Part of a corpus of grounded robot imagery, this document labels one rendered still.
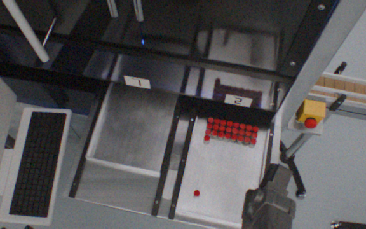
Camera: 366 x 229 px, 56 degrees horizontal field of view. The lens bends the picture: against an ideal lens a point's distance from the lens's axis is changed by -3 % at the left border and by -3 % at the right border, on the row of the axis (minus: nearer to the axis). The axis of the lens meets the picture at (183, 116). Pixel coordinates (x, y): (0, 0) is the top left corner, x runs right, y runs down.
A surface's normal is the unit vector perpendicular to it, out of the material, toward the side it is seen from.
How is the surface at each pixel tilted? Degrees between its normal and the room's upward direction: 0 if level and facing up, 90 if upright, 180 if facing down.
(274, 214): 36
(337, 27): 90
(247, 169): 0
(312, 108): 0
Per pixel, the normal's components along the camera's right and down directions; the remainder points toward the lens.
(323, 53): -0.20, 0.90
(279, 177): 0.14, -0.35
